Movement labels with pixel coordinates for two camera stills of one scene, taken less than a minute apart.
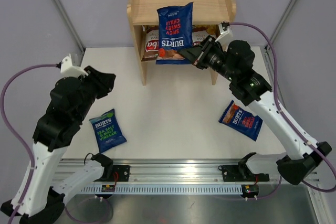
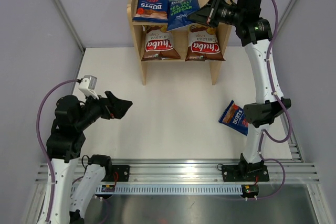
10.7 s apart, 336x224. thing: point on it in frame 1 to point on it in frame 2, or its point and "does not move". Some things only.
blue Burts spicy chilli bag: (235, 117) does not move
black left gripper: (104, 81) to (112, 106)
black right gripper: (198, 55) to (208, 13)
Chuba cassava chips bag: (151, 48) does not move
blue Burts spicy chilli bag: (175, 33) to (152, 4)
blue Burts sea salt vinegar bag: (108, 131) to (178, 9)
